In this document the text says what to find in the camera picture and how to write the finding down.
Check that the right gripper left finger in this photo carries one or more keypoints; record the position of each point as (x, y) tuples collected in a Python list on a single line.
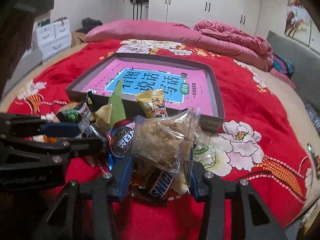
[(63, 219)]

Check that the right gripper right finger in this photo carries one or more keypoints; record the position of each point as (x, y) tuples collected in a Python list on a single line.
[(250, 216)]

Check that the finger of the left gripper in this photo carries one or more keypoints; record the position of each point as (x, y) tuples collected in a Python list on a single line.
[(20, 151), (22, 126)]

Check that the black green-pea snack packet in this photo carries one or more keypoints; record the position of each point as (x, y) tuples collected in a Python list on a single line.
[(75, 112)]

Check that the blue Oreo packet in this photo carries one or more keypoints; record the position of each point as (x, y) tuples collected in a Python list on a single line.
[(120, 143)]

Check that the Snickers bar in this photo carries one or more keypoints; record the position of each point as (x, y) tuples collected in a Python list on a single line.
[(153, 186)]

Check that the green and yellow snack packet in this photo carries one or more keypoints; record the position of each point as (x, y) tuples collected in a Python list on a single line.
[(113, 112)]

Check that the clear-wrapped red snack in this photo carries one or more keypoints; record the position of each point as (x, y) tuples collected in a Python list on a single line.
[(201, 144)]

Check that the clear-wrapped brown pastry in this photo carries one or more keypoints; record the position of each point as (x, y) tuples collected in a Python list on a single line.
[(167, 143)]

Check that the yellow cartoon snack packet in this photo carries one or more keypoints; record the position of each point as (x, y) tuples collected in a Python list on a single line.
[(152, 103)]

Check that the red floral blanket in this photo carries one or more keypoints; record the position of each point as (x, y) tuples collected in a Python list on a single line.
[(258, 141)]

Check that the white drawer cabinet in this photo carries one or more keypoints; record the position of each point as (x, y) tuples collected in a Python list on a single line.
[(53, 38)]

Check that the grey shallow box tray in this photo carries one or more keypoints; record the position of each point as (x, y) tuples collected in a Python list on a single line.
[(132, 108)]

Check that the dark clothes pile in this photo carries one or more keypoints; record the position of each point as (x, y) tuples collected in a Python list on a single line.
[(88, 24)]

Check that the pink and blue book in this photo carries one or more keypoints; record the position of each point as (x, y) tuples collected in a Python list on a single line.
[(182, 87)]

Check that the grey padded headboard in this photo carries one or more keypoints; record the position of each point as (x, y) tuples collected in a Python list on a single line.
[(306, 65)]

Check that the colourful folded clothes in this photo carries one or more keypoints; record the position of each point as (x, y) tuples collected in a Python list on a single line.
[(283, 65)]

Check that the pink folded duvet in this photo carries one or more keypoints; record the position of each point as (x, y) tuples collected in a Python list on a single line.
[(215, 37)]

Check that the white wardrobe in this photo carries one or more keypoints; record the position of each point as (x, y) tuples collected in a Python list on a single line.
[(242, 14)]

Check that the floral wall painting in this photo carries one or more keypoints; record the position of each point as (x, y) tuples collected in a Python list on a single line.
[(300, 26)]

